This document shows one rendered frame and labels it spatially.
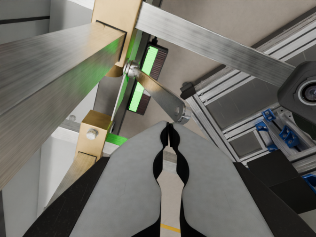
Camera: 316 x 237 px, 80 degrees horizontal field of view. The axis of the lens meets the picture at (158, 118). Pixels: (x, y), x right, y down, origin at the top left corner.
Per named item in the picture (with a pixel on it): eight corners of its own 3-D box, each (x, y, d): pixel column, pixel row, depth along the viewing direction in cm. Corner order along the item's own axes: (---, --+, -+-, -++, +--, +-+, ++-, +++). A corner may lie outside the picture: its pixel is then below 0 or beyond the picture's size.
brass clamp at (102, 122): (117, 117, 39) (110, 131, 35) (103, 162, 46) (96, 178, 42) (87, 107, 38) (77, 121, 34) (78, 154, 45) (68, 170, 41)
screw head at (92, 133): (99, 130, 35) (97, 133, 34) (97, 138, 36) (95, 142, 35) (88, 126, 34) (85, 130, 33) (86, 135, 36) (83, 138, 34)
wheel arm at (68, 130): (212, 162, 44) (216, 177, 40) (205, 172, 46) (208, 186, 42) (16, 98, 38) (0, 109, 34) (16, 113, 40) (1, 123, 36)
